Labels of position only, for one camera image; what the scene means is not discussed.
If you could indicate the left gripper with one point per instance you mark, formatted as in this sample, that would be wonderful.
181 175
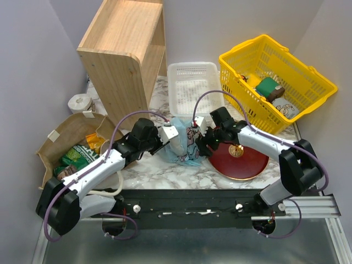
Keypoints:
160 144

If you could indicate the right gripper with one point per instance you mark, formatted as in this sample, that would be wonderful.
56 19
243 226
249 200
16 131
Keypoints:
204 150

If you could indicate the light blue plastic bag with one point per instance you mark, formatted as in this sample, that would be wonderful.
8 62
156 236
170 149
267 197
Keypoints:
183 149

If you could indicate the brown paper bag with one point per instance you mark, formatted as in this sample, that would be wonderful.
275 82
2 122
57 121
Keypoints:
71 132

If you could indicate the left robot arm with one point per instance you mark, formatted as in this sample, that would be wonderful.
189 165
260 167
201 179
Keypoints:
65 202

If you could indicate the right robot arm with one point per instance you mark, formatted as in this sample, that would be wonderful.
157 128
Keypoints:
299 167

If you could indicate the red round plate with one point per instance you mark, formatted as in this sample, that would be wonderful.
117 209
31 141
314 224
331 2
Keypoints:
238 162

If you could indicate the orange snack packet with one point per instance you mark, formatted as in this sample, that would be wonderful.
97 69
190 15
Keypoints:
95 142

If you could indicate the green snack packet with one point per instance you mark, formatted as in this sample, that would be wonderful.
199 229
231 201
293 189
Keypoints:
77 158

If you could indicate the white plastic basket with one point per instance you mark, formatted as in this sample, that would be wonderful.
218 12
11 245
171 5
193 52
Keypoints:
193 84

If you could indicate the green box in basket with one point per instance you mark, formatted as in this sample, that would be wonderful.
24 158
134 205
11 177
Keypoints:
266 86

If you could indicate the wooden shelf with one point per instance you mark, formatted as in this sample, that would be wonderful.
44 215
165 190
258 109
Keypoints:
124 51

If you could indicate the yellow shopping basket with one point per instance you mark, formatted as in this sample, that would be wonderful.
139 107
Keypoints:
246 64

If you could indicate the white cartoon packet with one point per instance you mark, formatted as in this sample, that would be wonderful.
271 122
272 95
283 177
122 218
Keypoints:
286 108

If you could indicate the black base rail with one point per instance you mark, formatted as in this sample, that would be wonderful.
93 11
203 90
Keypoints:
193 209

